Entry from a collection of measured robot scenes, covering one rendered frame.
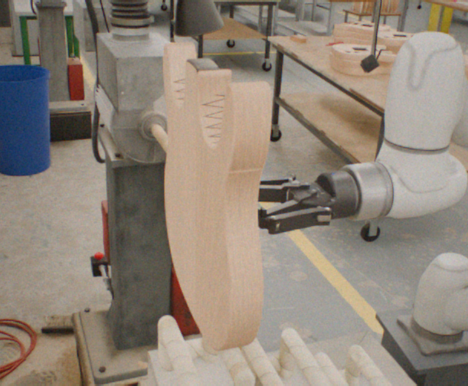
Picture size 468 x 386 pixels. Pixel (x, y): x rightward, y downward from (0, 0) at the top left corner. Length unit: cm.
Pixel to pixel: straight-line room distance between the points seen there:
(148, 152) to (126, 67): 46
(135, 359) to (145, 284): 30
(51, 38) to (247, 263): 459
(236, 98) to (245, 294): 25
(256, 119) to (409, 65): 34
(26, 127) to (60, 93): 89
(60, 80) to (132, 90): 383
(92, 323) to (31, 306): 71
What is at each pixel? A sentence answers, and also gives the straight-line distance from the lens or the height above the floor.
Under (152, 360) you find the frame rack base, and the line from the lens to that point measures 115.
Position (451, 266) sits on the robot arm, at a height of 97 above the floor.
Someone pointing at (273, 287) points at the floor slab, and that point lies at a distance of 331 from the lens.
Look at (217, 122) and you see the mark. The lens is 78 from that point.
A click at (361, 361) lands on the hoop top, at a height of 105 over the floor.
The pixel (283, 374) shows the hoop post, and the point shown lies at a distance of 124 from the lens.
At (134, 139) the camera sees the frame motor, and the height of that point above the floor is 121.
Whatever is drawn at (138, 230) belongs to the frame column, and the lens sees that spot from 216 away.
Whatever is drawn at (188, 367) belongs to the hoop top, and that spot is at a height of 121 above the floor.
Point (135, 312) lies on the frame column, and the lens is 235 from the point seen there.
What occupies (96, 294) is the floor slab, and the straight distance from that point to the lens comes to 326.
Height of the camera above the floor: 186
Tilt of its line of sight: 26 degrees down
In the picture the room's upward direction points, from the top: 3 degrees clockwise
